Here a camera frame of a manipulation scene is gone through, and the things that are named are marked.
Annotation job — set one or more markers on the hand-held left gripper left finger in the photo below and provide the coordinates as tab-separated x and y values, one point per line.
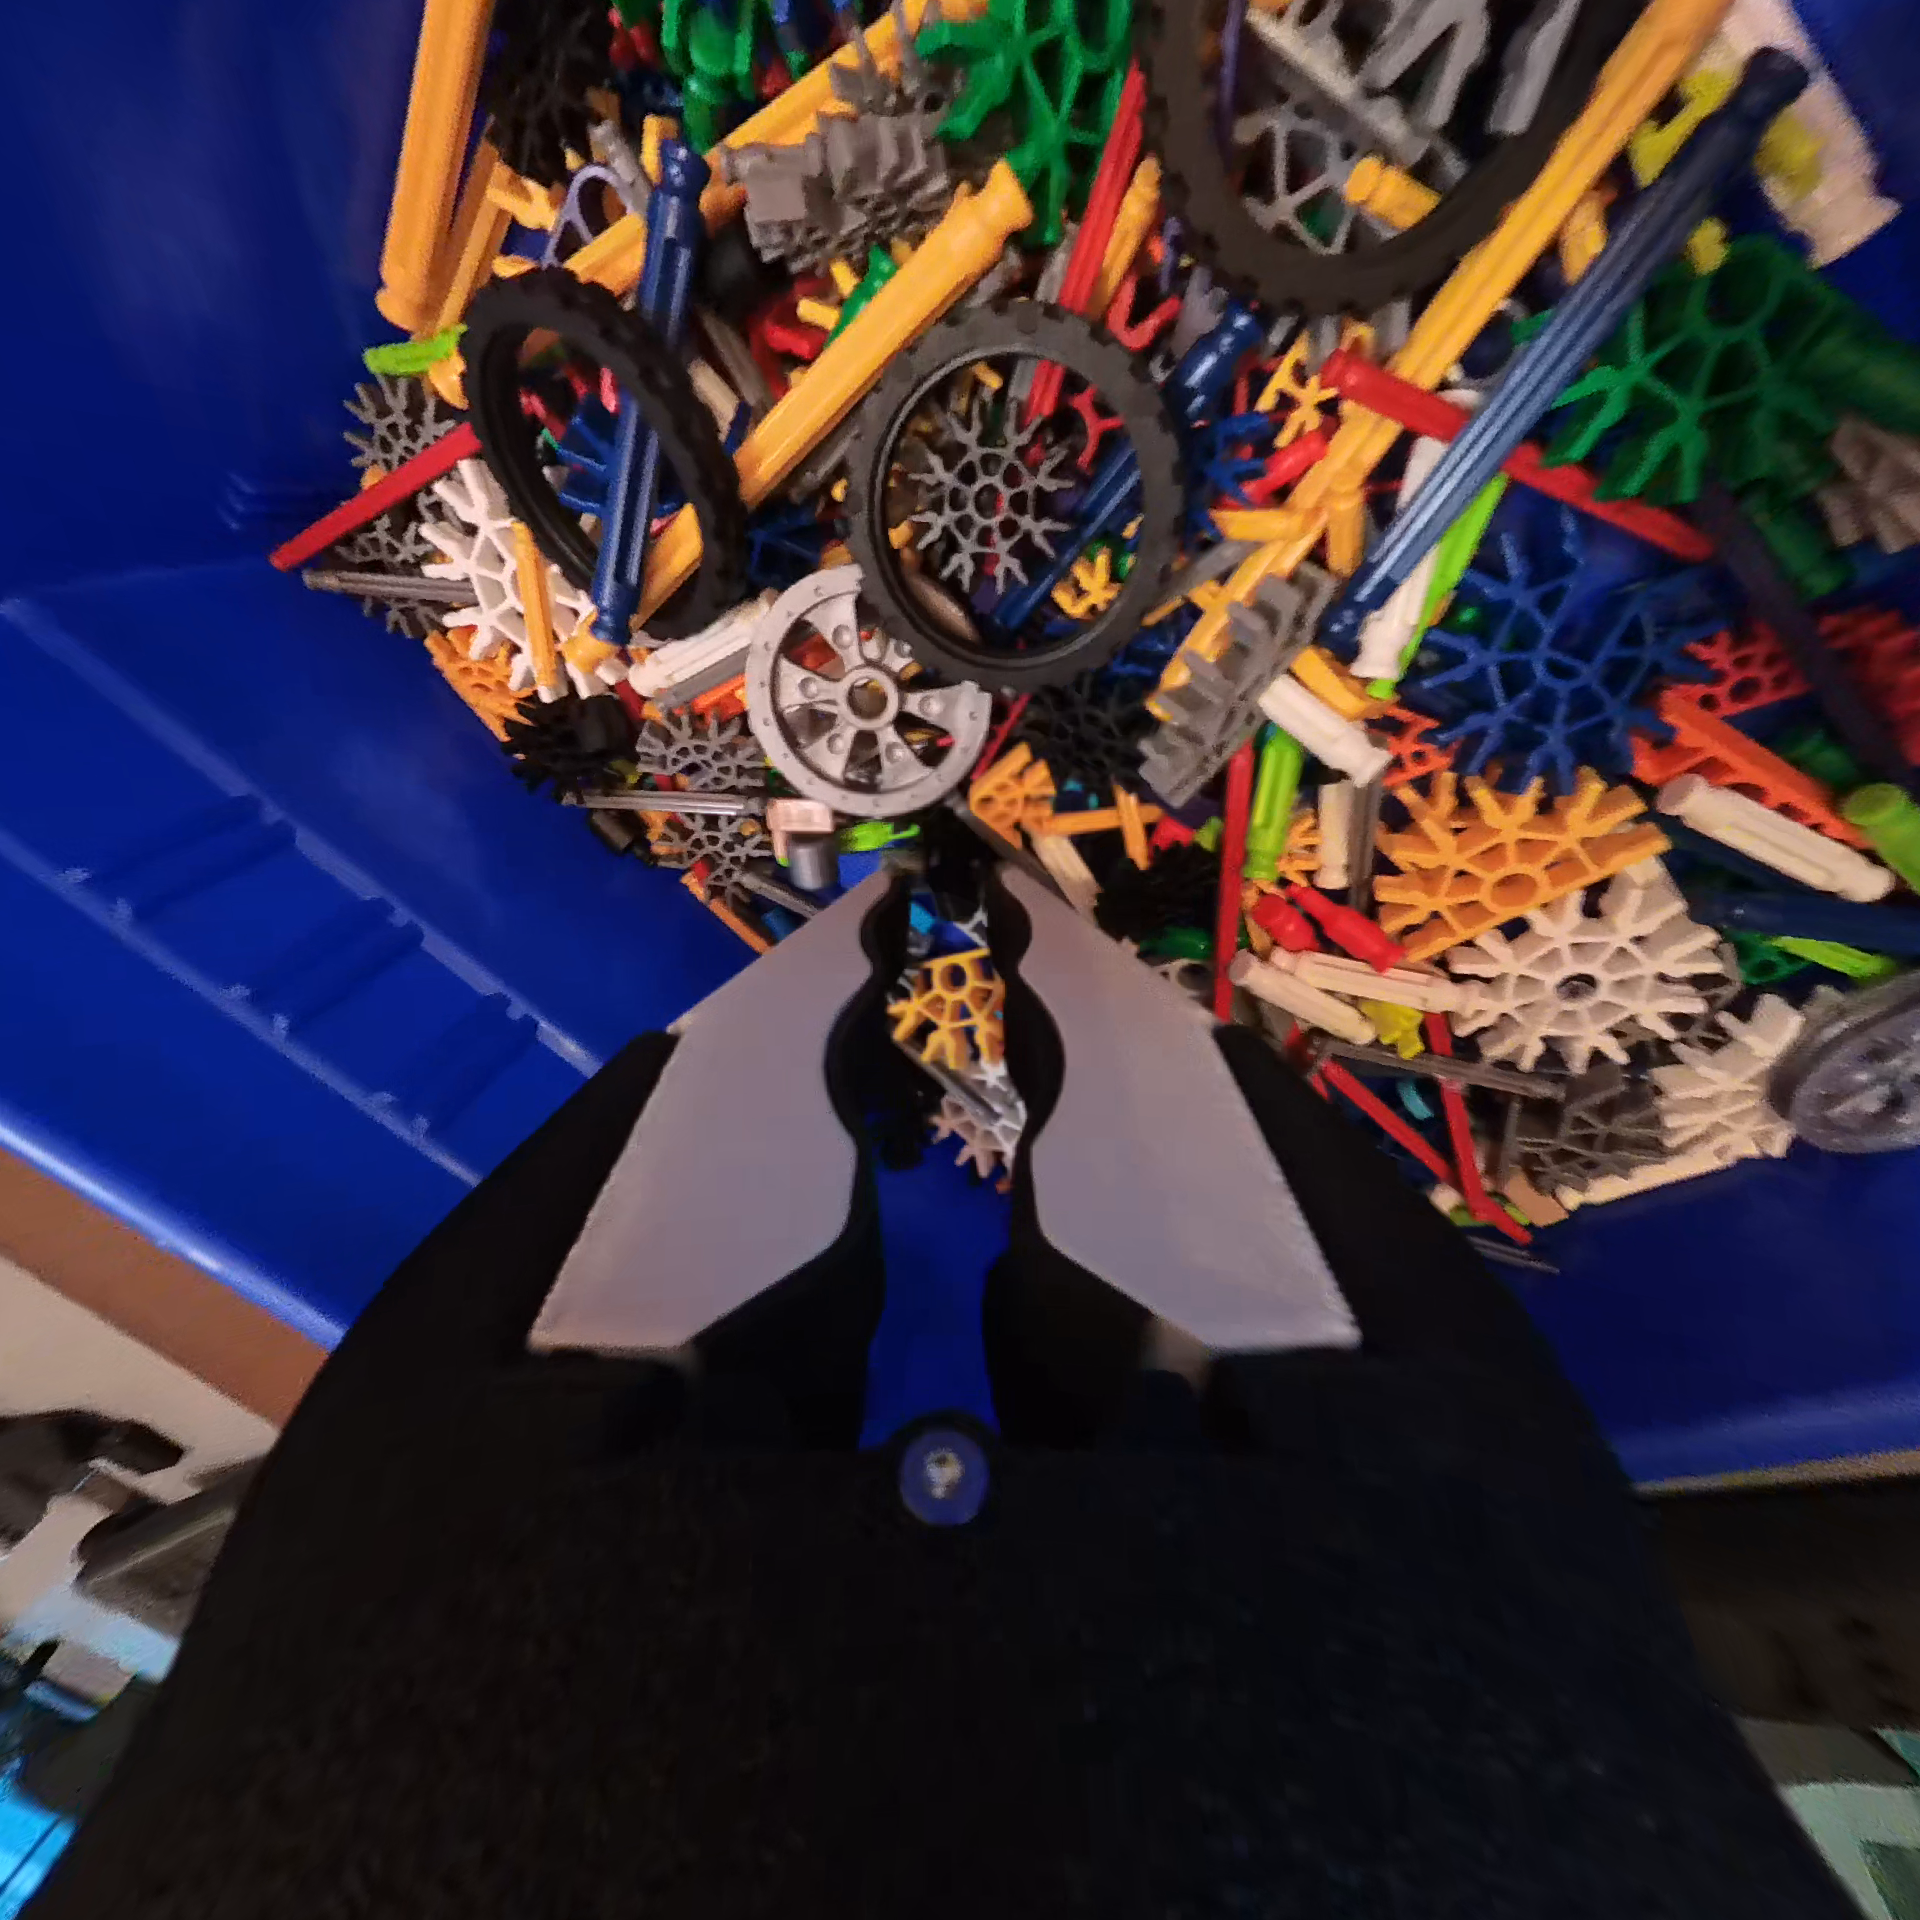
708	1171

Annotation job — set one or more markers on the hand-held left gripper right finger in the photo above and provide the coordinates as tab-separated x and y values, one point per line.
1188	1188

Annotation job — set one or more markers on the large grey spoked wheel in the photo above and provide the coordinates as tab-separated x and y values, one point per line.
1858	1074

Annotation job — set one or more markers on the blue plastic storage bin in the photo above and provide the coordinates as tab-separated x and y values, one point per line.
226	749

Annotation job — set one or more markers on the small grey spoked wheel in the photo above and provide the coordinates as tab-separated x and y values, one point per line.
795	656

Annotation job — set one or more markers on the small black rubber tyre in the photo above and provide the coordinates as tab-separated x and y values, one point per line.
485	408

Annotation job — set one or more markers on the pile of colourful construction pieces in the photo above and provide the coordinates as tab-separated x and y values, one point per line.
1500	672

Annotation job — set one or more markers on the large black rubber tyre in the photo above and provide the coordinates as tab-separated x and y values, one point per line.
1190	189
867	481

